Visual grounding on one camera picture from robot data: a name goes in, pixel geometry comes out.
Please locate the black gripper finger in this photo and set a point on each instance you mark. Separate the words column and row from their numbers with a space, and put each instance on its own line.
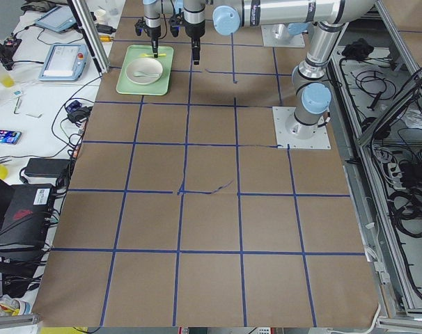
column 196, row 58

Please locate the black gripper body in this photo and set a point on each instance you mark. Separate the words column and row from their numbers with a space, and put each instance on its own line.
column 152, row 31
column 193, row 30

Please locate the yellow plastic fork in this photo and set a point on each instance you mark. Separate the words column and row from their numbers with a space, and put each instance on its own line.
column 144, row 55

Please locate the white round plate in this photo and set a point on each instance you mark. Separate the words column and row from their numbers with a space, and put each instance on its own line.
column 148, row 65

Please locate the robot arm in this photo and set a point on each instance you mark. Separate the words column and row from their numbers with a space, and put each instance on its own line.
column 257, row 76
column 152, row 20

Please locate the pale green spoon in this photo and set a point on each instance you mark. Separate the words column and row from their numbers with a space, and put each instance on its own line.
column 144, row 74

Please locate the light green tray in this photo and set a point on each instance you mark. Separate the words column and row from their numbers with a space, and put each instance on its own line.
column 160, row 87

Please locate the white paper cup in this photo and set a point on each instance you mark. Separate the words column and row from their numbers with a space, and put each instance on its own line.
column 101, row 16

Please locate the blue teach pendant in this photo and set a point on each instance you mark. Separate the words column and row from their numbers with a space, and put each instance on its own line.
column 58, row 19
column 64, row 62

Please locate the plastic cup yellow liquid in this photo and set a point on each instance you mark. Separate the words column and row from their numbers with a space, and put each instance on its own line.
column 0, row 71

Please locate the black power brick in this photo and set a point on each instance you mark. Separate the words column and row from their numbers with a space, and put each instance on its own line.
column 42, row 167

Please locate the black cloth bundle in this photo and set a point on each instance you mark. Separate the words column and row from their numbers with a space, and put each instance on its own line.
column 358, row 50

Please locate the smartphone with colourful screen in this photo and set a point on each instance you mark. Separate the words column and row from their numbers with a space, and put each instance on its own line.
column 9, row 137

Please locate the black red computer box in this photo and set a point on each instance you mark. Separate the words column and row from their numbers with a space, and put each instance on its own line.
column 27, row 218

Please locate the aluminium frame post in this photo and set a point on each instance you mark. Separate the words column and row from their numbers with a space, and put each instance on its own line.
column 88, row 29

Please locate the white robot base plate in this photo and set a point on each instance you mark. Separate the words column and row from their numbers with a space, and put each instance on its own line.
column 291, row 134

